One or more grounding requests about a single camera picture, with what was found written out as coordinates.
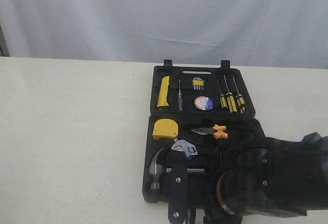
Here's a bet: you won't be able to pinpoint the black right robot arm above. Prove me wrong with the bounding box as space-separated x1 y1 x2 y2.
204 132 327 223

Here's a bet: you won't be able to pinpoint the silver adjustable wrench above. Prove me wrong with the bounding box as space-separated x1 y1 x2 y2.
170 139 221 161

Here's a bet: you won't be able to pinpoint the yellow tape measure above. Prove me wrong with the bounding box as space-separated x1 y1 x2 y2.
152 118 179 140

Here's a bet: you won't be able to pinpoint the yellow hex key set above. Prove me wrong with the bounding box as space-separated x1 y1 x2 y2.
192 77 206 91

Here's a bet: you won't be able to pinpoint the left yellow black screwdriver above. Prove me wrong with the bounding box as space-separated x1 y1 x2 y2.
217 79 228 108

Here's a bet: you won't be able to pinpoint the yellow black screwdriver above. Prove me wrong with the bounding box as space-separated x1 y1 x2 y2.
217 79 228 108
223 75 237 113
232 76 246 113

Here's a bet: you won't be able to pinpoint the black electrical tape roll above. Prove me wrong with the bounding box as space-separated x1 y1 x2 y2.
194 96 214 111

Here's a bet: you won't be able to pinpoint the orange black handled pliers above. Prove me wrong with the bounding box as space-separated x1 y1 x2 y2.
191 124 254 142

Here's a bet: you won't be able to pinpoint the middle yellow black screwdriver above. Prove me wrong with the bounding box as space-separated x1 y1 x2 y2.
223 75 237 113

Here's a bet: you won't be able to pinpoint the clear test pen screwdriver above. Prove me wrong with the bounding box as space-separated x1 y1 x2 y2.
177 79 183 111

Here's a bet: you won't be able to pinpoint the black plastic tool case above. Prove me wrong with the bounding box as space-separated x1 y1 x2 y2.
142 59 264 207

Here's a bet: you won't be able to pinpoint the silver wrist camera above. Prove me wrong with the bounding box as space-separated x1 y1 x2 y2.
168 164 188 223

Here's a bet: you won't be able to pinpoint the right yellow black screwdriver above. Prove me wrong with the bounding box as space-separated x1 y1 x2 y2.
232 76 246 113

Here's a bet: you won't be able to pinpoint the steel claw hammer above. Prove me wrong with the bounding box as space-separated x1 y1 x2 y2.
148 143 213 190

